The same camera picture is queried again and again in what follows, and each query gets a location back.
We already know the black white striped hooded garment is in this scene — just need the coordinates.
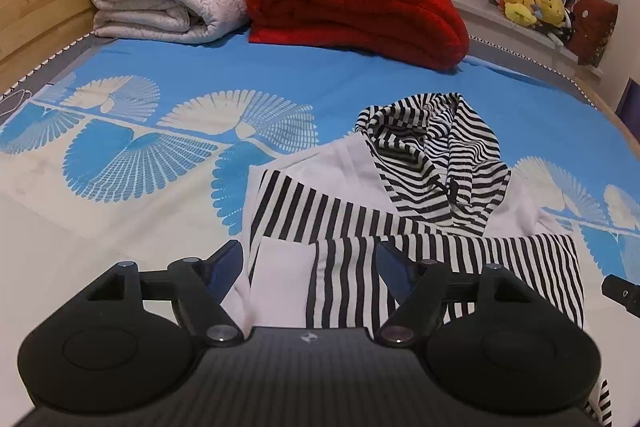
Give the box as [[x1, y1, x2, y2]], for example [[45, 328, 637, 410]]
[[220, 93, 613, 427]]

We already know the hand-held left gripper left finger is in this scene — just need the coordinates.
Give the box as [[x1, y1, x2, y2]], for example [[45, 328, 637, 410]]
[[82, 239, 246, 349]]

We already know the brown patterned cushion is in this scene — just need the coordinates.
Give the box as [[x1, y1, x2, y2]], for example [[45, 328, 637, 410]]
[[569, 0, 619, 68]]

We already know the wooden headboard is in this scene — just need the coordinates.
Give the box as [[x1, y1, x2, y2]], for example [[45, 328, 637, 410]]
[[0, 0, 126, 95]]

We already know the blue cream patterned bed sheet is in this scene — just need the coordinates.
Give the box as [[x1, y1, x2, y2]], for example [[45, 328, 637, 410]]
[[0, 29, 640, 323]]

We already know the white textured folded blanket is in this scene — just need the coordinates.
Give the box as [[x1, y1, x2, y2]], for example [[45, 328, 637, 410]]
[[90, 0, 252, 45]]

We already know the purple object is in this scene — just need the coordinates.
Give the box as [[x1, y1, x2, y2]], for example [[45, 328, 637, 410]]
[[616, 76, 640, 124]]

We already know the yellow plush toy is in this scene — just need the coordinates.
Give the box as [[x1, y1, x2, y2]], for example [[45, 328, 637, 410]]
[[532, 0, 568, 26], [500, 0, 537, 28]]

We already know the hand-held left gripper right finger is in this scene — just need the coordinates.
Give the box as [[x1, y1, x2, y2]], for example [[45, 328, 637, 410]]
[[375, 241, 539, 349]]

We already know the red folded blanket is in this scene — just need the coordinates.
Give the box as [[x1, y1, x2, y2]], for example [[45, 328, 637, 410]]
[[246, 0, 471, 72]]

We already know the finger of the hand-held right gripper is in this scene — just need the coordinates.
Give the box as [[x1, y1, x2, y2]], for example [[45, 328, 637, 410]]
[[601, 274, 640, 309]]

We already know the white windowsill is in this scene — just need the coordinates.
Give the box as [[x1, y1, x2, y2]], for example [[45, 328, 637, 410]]
[[447, 0, 603, 66]]

